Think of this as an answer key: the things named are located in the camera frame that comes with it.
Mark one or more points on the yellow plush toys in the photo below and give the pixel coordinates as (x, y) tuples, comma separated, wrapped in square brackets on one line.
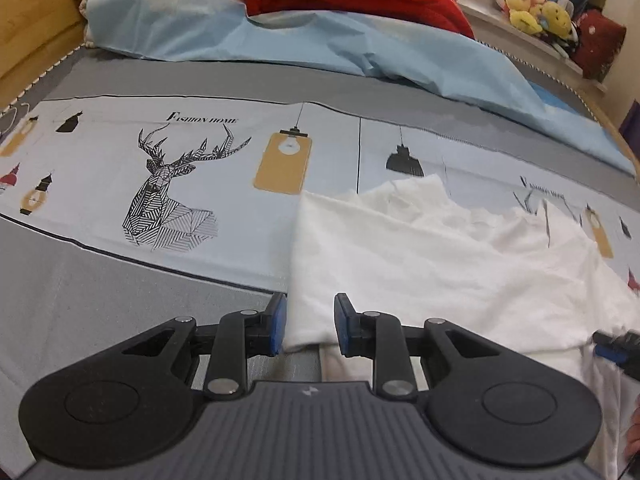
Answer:
[(548, 20)]

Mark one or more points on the wooden headboard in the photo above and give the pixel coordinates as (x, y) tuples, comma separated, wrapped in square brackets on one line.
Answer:
[(34, 35)]

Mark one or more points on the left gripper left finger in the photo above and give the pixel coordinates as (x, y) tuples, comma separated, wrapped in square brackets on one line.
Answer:
[(134, 400)]

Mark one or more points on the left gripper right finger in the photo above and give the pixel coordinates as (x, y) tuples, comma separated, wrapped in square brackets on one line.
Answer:
[(487, 401)]

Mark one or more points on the light blue quilt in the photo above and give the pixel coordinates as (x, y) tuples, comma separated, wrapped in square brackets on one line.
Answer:
[(443, 63)]

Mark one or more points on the grey patterned bed sheet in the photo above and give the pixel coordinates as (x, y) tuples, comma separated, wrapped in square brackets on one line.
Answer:
[(133, 191)]

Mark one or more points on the white t-shirt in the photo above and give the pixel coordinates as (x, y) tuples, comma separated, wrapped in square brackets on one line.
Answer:
[(534, 283)]

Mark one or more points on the right hand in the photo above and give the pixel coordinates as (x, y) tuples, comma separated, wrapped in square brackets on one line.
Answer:
[(632, 446)]

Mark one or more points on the purple box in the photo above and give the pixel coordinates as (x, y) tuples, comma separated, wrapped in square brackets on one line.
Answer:
[(630, 128)]

